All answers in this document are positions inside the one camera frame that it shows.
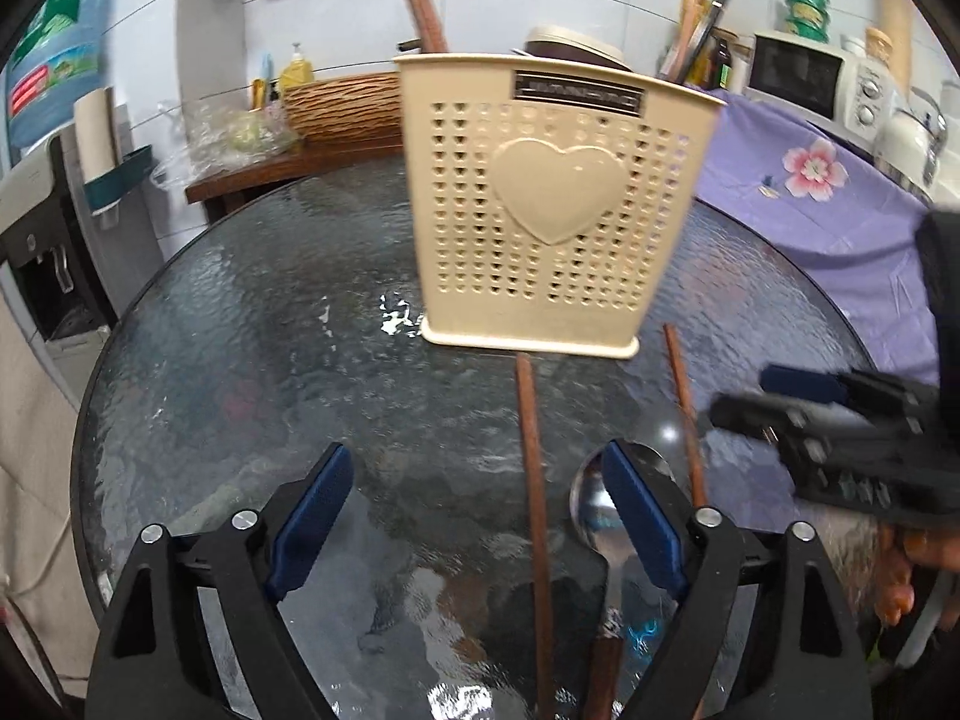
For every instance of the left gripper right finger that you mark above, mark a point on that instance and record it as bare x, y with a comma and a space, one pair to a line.
653, 510

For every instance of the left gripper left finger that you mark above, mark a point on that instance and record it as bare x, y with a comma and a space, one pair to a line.
301, 515

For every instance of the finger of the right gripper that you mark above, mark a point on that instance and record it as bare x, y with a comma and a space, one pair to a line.
802, 384
774, 419

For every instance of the black gold-tipped chopstick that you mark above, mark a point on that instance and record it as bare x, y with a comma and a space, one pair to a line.
699, 37

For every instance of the person's right hand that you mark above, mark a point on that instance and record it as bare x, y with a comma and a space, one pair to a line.
899, 553

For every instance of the round glass table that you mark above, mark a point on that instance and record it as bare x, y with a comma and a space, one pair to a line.
295, 323

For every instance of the purple floral cloth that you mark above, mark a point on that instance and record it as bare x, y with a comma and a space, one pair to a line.
836, 217

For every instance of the beige cloth cover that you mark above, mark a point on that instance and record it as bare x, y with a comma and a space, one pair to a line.
42, 590

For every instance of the white thermos jug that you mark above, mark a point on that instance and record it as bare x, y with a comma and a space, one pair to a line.
907, 148

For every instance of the white microwave oven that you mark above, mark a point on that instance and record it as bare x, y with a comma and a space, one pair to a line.
849, 96

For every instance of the cream plastic utensil holder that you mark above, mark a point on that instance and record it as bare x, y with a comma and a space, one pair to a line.
547, 197

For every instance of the dark glass bottle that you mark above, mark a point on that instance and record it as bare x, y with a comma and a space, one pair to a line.
721, 65

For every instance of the water dispenser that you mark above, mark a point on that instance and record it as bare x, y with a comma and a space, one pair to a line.
68, 275

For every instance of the green stacked containers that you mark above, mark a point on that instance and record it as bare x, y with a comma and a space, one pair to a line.
808, 18

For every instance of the tall beige rolled mat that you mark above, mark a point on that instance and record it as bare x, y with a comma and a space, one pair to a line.
895, 20

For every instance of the wooden counter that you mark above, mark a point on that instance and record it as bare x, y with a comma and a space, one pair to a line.
227, 192

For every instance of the brown rice cooker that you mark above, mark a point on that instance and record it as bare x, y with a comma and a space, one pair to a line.
553, 42

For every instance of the clear plastic bag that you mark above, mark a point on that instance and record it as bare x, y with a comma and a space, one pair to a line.
213, 138

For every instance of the woven basin sink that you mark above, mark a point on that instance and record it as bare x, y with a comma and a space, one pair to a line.
350, 112

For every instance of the yellow soap bottle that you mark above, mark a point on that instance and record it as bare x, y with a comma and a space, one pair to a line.
298, 72

